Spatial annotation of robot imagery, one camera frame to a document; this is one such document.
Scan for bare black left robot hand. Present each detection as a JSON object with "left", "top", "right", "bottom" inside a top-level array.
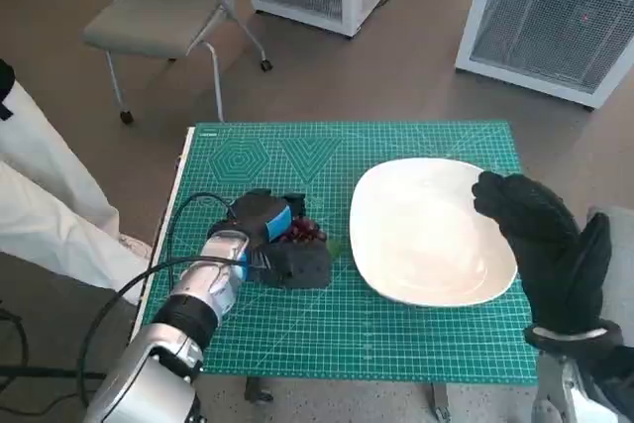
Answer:
[{"left": 225, "top": 188, "right": 308, "bottom": 249}]

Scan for metal table leg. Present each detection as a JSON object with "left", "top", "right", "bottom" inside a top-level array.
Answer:
[
  {"left": 245, "top": 376, "right": 274, "bottom": 404},
  {"left": 428, "top": 382, "right": 452, "bottom": 423}
]

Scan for red toy grape bunch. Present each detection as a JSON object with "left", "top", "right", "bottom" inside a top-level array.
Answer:
[{"left": 284, "top": 216, "right": 344, "bottom": 257}]

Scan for person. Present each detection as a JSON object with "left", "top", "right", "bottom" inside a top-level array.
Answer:
[{"left": 0, "top": 58, "right": 153, "bottom": 305}]

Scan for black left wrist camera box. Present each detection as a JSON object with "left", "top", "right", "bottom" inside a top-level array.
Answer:
[{"left": 250, "top": 239, "right": 333, "bottom": 291}]

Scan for white plate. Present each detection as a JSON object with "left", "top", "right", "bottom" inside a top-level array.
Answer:
[{"left": 349, "top": 158, "right": 519, "bottom": 308}]

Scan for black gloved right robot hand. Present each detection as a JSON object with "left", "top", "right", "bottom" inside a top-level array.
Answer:
[{"left": 471, "top": 170, "right": 611, "bottom": 340}]

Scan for black stand bar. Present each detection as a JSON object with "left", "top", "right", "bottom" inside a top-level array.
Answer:
[{"left": 0, "top": 366, "right": 108, "bottom": 382}]

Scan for green cutting mat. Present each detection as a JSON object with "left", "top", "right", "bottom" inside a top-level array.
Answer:
[{"left": 190, "top": 119, "right": 540, "bottom": 385}]

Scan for grey chair with castors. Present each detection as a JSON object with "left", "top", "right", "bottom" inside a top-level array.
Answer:
[{"left": 62, "top": 0, "right": 274, "bottom": 125}]

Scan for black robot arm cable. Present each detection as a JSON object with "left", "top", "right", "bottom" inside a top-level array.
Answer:
[{"left": 78, "top": 192, "right": 244, "bottom": 397}]

